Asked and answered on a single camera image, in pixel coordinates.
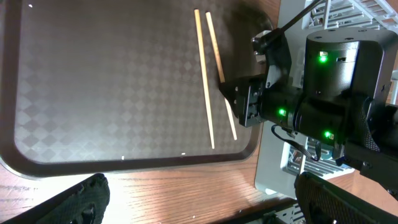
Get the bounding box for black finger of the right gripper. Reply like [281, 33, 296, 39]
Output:
[219, 79, 239, 108]

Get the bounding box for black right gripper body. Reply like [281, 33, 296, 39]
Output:
[235, 77, 265, 127]

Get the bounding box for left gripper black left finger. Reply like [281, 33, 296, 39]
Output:
[5, 173, 110, 224]

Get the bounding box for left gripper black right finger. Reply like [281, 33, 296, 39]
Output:
[294, 172, 397, 224]

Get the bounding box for wooden chopstick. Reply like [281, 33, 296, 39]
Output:
[205, 12, 237, 141]
[194, 9, 215, 149]

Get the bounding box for grey dishwasher rack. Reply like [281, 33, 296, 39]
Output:
[254, 0, 398, 200]

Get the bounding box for brown serving tray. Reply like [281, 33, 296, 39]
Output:
[1, 1, 279, 177]

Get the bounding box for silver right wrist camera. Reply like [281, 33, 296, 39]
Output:
[251, 30, 271, 64]

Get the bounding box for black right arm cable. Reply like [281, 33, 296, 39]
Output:
[270, 0, 323, 35]

